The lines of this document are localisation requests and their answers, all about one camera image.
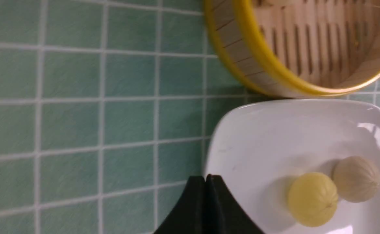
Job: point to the white steamed bun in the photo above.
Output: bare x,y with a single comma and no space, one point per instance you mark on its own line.
357,179

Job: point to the green checkered tablecloth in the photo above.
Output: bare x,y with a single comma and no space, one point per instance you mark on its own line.
107,107

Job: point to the yellow rimmed bamboo steamer basket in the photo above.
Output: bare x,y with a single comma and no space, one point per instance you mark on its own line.
297,48

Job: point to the white square plate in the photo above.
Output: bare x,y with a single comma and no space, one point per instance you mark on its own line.
259,150

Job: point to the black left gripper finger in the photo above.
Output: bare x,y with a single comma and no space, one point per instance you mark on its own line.
223,214

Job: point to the yellow steamed bun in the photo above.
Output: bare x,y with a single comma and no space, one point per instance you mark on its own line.
312,199

